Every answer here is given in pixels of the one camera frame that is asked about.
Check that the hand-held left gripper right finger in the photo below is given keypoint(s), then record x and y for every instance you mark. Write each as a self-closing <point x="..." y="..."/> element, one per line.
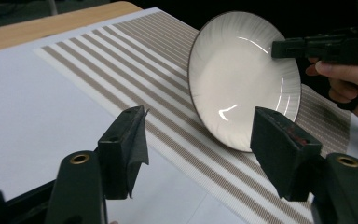
<point x="282" y="155"/>

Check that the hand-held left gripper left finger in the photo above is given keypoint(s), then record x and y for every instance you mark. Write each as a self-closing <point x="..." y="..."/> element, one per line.
<point x="122" y="155"/>

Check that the white plate with dark rim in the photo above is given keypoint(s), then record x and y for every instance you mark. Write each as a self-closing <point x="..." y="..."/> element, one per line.
<point x="239" y="84"/>

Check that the brown striped placemat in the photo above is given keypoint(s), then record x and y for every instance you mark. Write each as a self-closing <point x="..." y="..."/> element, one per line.
<point x="155" y="71"/>

